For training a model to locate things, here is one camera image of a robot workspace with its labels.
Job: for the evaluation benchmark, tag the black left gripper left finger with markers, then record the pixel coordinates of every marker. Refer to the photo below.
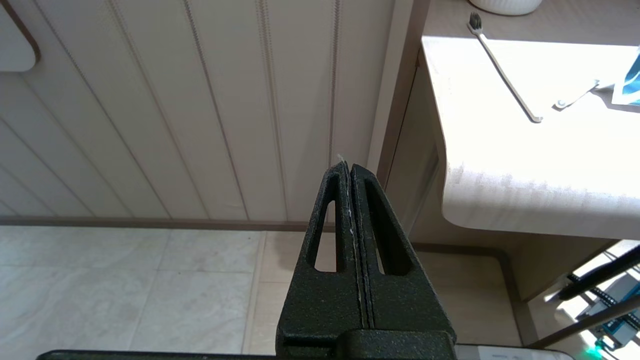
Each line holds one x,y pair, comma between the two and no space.
325,300

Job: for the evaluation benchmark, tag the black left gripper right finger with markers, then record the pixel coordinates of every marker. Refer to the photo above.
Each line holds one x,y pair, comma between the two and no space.
410,300

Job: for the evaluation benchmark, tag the white toothbrush black bristles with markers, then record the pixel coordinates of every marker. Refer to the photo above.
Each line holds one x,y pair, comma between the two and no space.
505,75

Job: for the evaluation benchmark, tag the small white toothpaste tube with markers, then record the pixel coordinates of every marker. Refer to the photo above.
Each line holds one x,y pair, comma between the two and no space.
575,97

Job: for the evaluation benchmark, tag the blue horse print pouch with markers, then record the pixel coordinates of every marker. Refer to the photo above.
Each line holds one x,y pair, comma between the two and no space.
631,82

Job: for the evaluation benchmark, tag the brown shelf unit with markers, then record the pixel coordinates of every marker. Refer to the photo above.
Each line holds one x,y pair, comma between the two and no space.
400,75

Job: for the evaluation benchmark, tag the white ribbed mug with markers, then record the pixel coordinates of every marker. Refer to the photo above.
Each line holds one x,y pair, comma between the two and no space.
505,6

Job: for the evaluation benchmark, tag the white wall plate brown rim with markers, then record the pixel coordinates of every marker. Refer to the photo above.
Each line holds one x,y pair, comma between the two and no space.
12,45

